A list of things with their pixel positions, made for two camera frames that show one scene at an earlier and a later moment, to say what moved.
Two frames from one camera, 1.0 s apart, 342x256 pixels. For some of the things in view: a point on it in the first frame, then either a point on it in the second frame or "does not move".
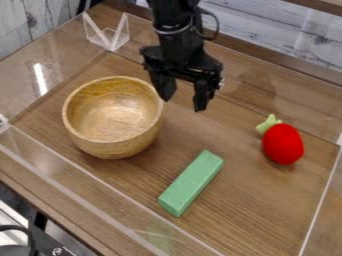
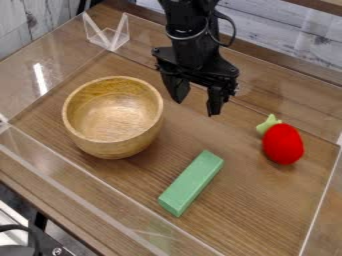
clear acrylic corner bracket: (110, 39) does not move
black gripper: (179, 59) -> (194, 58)
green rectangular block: (189, 184) does not move
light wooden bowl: (111, 115) does not move
